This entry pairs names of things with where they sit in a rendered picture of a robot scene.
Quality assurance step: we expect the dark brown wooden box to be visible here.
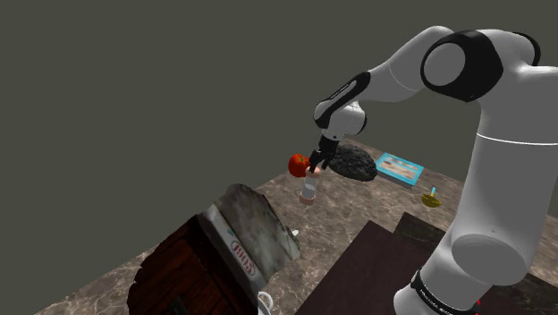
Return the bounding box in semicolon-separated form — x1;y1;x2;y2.
126;213;259;315

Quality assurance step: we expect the red tomato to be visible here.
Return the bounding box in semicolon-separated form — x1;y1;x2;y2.
288;153;311;179

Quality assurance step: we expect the blue book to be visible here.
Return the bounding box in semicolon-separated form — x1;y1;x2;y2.
374;151;426;191

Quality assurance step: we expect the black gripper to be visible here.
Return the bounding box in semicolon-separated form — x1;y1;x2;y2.
308;134;340;175

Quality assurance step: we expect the clear bottle with pink caps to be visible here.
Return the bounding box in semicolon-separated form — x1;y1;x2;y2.
298;166;323;207

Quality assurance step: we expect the yellow bowl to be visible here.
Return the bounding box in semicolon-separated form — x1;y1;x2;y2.
420;193;444;209

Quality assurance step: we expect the white cup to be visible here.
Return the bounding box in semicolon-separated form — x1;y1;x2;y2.
256;290;275;315

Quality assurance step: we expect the black rough rock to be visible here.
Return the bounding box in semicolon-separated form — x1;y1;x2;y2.
327;144;378;183

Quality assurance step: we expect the white box with red print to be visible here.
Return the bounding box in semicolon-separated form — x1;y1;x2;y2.
203;202;269;303

